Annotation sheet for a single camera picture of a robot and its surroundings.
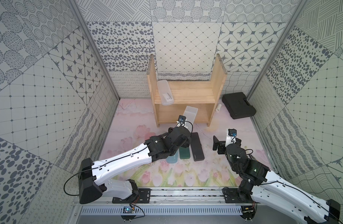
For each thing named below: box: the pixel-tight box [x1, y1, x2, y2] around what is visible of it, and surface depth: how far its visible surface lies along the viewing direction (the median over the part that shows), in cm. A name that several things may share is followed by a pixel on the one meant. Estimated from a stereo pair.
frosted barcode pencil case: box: [182, 105, 199, 125], surface depth 81 cm
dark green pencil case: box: [178, 146, 191, 160], surface depth 90 cm
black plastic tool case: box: [221, 91, 257, 120], surface depth 113 cm
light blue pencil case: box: [165, 148, 179, 164], surface depth 88 cm
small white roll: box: [215, 103, 222, 112], surface depth 110 cm
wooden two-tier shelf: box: [146, 53, 228, 128], surface depth 90 cm
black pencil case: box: [191, 132, 205, 162], surface depth 92 cm
